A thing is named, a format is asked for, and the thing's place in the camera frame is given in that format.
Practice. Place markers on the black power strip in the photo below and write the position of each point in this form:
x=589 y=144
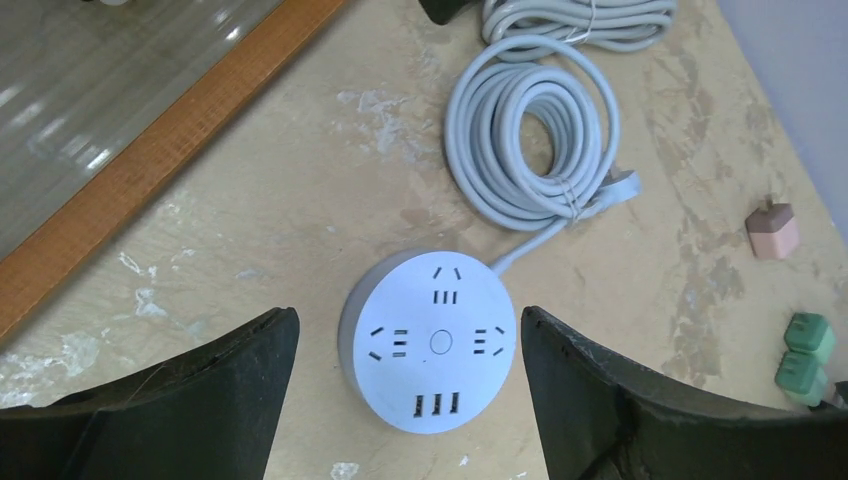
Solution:
x=441 y=12

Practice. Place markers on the pink usb charger plug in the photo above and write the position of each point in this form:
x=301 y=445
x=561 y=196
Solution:
x=772 y=229

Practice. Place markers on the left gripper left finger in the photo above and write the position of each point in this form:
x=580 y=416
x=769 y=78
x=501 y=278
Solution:
x=209 y=413

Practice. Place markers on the green charger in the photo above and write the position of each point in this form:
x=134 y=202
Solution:
x=801 y=377

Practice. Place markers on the orange wooden rack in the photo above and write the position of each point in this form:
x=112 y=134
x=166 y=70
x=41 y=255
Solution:
x=104 y=102

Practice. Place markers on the round blue power socket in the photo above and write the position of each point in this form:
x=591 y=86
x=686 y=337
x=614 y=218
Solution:
x=427 y=339

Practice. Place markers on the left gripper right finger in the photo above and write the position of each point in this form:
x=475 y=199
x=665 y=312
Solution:
x=601 y=415

